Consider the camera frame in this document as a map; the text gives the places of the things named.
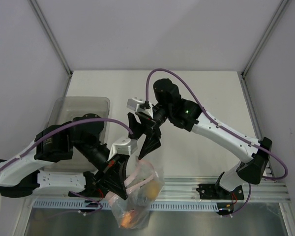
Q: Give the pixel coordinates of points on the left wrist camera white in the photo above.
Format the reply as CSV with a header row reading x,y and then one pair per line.
x,y
124,146

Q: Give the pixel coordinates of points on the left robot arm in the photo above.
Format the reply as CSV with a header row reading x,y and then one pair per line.
x,y
24,174

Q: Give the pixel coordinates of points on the yellow lemon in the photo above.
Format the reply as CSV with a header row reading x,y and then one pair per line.
x,y
152,189

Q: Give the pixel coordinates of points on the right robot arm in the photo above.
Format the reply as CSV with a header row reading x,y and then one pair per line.
x,y
185,114

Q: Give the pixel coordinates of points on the white slotted cable duct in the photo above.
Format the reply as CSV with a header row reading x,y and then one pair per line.
x,y
156,206

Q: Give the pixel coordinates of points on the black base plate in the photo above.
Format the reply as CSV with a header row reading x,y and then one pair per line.
x,y
91,191
211,192

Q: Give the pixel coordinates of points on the green onion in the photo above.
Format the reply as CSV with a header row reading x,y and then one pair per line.
x,y
141,198

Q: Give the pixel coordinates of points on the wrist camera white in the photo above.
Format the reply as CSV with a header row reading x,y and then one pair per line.
x,y
124,146
138,105

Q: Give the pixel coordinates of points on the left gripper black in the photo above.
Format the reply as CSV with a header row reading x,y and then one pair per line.
x,y
114,170

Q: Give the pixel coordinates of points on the clear plastic bin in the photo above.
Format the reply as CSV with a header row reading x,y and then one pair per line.
x,y
66,109

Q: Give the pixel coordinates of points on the clear zip top bag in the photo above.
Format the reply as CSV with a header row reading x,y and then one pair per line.
x,y
143,186

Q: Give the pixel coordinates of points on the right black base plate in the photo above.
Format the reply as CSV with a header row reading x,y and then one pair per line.
x,y
211,192

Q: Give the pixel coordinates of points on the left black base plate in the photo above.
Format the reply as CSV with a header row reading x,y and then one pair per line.
x,y
91,191

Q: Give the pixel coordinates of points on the left aluminium frame post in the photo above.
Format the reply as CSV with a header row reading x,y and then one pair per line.
x,y
50,35

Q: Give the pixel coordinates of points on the right aluminium frame post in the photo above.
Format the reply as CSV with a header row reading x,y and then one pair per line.
x,y
274,21

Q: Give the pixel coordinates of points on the aluminium frame post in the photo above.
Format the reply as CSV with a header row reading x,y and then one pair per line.
x,y
50,35
274,21

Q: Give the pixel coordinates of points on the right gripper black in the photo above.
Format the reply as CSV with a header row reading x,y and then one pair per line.
x,y
149,127

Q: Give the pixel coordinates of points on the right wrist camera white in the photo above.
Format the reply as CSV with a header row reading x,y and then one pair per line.
x,y
138,105

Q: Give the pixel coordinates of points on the aluminium mounting rail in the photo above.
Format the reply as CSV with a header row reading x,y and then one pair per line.
x,y
60,185

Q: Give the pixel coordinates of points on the orange papaya slice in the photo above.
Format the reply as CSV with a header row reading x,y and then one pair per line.
x,y
129,219

